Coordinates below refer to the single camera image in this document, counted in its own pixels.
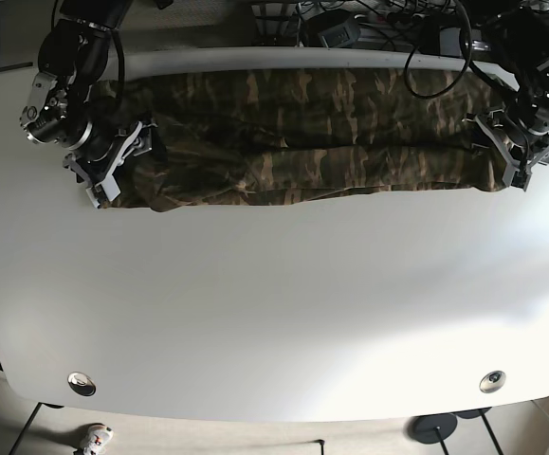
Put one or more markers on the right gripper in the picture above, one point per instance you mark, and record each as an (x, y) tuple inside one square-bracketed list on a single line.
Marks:
[(96, 160)]

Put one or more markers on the black floor stand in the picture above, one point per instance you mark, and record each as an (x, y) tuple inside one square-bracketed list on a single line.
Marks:
[(432, 429), (472, 414)]

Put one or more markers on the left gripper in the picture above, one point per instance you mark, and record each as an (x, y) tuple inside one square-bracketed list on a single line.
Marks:
[(521, 151)]

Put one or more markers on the left black floor stand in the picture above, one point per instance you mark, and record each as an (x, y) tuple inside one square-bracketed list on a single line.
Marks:
[(432, 429)]

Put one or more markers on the table cable grommet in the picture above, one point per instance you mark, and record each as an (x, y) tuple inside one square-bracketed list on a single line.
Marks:
[(81, 384), (492, 382)]

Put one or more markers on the camouflage T-shirt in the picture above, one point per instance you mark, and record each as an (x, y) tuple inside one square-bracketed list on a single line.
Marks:
[(284, 136)]

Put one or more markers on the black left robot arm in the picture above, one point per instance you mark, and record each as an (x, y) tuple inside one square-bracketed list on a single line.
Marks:
[(518, 40)]

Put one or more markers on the white orange shoe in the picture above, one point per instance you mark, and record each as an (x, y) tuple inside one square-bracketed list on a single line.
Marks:
[(96, 440)]

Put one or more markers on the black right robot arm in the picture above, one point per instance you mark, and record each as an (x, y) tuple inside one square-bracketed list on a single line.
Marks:
[(77, 92)]

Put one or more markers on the right black floor stand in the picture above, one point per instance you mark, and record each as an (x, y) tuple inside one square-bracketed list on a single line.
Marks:
[(472, 414)]

